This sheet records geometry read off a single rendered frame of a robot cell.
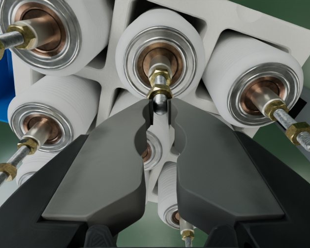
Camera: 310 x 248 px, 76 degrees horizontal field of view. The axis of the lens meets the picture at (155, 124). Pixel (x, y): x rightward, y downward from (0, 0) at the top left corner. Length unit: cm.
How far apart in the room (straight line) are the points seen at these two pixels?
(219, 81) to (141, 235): 82
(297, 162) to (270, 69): 54
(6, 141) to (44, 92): 48
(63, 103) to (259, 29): 26
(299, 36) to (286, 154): 44
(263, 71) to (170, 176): 24
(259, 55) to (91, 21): 17
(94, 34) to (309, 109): 33
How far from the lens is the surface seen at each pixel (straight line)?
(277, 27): 31
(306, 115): 40
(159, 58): 20
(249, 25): 30
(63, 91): 28
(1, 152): 77
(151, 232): 95
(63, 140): 28
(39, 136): 26
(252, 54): 24
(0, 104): 55
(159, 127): 26
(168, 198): 36
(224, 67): 25
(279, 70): 25
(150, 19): 21
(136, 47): 21
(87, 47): 22
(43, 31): 22
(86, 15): 22
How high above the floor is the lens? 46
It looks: 57 degrees down
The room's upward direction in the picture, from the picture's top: 178 degrees counter-clockwise
